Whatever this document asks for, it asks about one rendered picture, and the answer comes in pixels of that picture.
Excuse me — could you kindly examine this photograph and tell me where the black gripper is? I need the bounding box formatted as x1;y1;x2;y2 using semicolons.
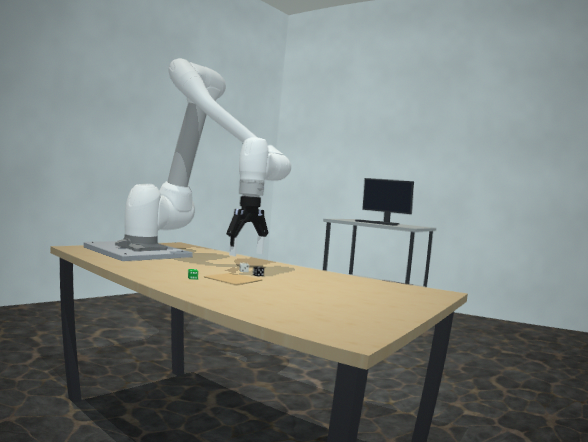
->
226;196;268;256

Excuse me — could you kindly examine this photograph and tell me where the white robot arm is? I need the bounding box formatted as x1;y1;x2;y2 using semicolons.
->
115;58;291;251

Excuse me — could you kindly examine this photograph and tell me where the tan square mat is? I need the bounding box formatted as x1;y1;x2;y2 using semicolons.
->
204;273;262;285

